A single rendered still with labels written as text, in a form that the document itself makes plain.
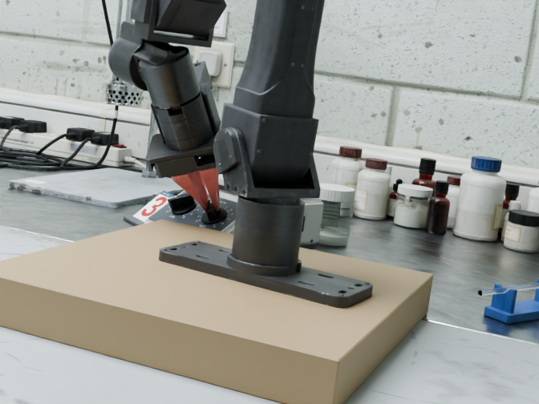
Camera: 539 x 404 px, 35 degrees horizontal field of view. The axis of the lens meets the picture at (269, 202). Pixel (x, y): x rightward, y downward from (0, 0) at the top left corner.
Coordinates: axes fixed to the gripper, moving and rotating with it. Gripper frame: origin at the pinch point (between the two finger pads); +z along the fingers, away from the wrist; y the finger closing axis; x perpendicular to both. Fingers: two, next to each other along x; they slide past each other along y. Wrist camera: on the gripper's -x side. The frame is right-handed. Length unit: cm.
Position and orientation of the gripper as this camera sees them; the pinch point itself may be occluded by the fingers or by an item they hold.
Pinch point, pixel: (212, 204)
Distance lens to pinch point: 104.7
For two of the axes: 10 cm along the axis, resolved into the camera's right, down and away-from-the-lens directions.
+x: -0.3, 5.2, -8.5
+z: 2.4, 8.3, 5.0
